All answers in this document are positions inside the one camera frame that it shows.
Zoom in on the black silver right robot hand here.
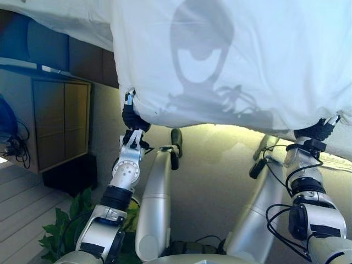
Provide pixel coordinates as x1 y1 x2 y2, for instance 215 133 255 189
293 114 342 142

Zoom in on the white duvet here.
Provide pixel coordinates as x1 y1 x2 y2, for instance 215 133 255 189
109 0 352 140

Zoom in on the white bed sheet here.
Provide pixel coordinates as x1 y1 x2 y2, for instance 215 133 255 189
0 0 116 52

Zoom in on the silver right robot leg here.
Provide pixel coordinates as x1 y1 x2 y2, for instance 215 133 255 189
227 134 284 257

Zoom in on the silver robot leg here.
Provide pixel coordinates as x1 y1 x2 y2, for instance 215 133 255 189
135 128 184 261
227 134 284 257

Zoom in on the silver left robot leg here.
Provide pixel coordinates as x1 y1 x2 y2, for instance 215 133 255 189
135 128 184 261

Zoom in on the silver robot torso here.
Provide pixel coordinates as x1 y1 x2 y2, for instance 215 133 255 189
54 249 312 264

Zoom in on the wooden nightstand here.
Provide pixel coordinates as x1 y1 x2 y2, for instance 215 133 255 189
0 64 92 174

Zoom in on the green leafy plant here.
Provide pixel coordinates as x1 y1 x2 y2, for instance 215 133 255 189
38 186 139 264

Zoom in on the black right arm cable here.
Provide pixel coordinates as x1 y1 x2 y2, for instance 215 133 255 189
249 145 325 251

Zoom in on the black headset with cables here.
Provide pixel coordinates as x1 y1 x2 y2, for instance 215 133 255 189
0 93 31 169

